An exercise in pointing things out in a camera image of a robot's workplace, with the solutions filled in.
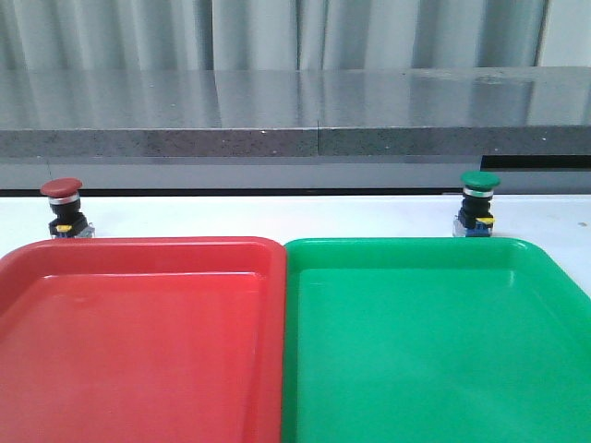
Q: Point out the green mushroom push button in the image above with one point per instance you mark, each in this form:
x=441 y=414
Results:
x=474 y=218

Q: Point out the red mushroom push button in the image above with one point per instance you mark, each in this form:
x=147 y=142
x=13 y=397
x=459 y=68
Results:
x=64 y=201

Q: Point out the grey stone counter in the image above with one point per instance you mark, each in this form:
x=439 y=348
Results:
x=336 y=131

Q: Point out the green plastic tray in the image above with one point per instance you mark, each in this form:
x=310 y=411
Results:
x=433 y=340

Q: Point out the red plastic tray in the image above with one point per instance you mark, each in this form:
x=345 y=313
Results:
x=143 y=340

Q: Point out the white pleated curtain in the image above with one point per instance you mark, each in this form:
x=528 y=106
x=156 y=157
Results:
x=269 y=35

